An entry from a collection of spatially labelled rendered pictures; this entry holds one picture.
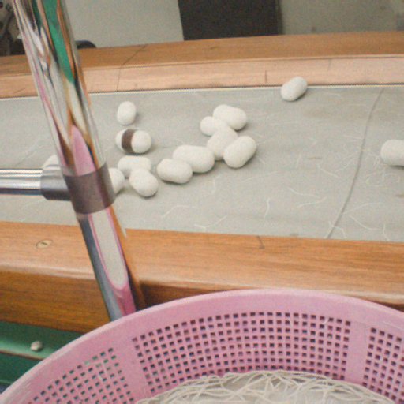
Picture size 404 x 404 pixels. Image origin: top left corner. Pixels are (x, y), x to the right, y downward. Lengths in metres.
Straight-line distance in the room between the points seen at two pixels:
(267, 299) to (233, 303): 0.02
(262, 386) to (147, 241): 0.12
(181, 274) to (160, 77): 0.39
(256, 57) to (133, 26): 2.22
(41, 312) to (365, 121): 0.33
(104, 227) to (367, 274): 0.14
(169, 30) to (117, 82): 2.09
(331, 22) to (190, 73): 1.97
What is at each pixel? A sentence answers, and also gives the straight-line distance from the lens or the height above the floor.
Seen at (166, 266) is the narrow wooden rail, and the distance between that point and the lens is 0.36.
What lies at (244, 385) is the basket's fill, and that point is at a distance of 0.33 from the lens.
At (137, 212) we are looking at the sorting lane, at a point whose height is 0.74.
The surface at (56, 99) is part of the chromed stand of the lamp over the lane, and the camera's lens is 0.28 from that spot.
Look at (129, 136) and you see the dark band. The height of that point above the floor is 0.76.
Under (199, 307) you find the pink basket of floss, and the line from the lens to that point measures 0.33.
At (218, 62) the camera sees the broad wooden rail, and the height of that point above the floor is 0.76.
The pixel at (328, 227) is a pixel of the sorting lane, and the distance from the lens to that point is 0.42.
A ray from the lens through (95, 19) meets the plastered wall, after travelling 2.96.
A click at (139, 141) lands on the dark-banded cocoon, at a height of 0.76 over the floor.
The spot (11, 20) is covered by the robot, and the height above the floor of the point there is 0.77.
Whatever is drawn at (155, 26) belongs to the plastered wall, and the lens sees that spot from 2.84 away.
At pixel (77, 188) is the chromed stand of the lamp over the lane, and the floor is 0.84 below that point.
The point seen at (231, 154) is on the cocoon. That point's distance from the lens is 0.49.
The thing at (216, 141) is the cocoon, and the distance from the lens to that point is 0.51.
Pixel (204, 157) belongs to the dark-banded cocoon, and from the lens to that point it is 0.49.
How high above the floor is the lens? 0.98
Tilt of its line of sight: 31 degrees down
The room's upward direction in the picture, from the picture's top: 11 degrees counter-clockwise
